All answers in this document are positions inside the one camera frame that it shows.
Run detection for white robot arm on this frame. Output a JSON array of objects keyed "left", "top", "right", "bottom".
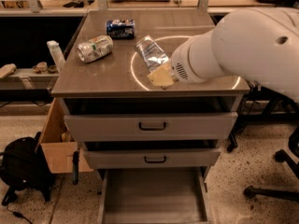
[{"left": 148, "top": 7, "right": 299, "bottom": 102}]

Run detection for grey drawer cabinet counter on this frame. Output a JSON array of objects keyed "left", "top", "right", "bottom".
[{"left": 52, "top": 8, "right": 249, "bottom": 115}]

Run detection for blue pepsi can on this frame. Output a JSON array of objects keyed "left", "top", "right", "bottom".
[{"left": 106, "top": 19, "right": 135, "bottom": 39}]

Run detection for grey top drawer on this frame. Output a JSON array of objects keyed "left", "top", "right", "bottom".
[{"left": 64, "top": 112, "right": 237, "bottom": 142}]

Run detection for grey drawer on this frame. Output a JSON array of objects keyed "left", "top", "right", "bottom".
[
  {"left": 97, "top": 168, "right": 211, "bottom": 224},
  {"left": 83, "top": 148, "right": 221, "bottom": 169},
  {"left": 64, "top": 112, "right": 237, "bottom": 142}
]

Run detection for grey middle drawer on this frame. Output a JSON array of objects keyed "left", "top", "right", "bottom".
[{"left": 83, "top": 148, "right": 221, "bottom": 169}]

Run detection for grey bottom drawer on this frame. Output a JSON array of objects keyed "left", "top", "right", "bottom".
[{"left": 97, "top": 168, "right": 211, "bottom": 224}]

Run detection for white plastic bottle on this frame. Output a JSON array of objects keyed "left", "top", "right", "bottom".
[{"left": 47, "top": 40, "right": 65, "bottom": 72}]

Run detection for small round tape rolls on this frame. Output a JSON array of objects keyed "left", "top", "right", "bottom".
[{"left": 32, "top": 62, "right": 58, "bottom": 74}]

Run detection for brown cardboard box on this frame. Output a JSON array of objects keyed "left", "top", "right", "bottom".
[{"left": 36, "top": 97, "right": 94, "bottom": 175}]

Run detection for black office chair base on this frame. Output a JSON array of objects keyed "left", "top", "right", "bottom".
[{"left": 243, "top": 128, "right": 299, "bottom": 203}]

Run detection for beige block on shelf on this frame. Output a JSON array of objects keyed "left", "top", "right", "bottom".
[{"left": 0, "top": 63, "right": 17, "bottom": 78}]

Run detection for black backpack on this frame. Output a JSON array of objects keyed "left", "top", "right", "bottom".
[{"left": 0, "top": 132, "right": 55, "bottom": 206}]

